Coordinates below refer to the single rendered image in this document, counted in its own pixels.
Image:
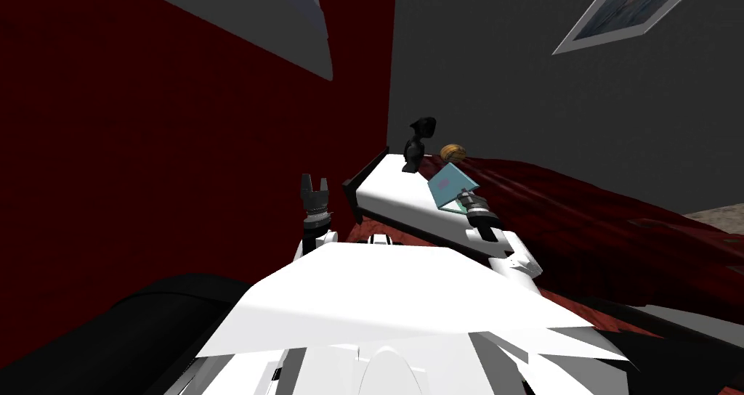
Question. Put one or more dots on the white table with black frame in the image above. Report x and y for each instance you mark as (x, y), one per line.
(401, 200)

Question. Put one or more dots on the pale grey wall panel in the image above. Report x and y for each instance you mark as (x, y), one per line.
(273, 17)

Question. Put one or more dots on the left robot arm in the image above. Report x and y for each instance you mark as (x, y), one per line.
(317, 232)

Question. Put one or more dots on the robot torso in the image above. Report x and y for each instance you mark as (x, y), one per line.
(378, 302)

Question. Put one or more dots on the dark red bed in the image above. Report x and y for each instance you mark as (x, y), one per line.
(593, 226)

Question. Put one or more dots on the orange brown ball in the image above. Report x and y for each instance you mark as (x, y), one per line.
(453, 153)

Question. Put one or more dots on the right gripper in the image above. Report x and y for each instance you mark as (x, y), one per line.
(469, 200)

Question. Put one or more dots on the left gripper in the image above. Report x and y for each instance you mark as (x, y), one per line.
(314, 200)

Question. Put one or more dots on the white framed wall picture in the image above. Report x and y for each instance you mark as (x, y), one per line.
(625, 9)

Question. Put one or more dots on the black figurine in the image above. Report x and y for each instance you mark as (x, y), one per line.
(415, 148)

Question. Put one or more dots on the light blue book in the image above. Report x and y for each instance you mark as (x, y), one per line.
(449, 185)

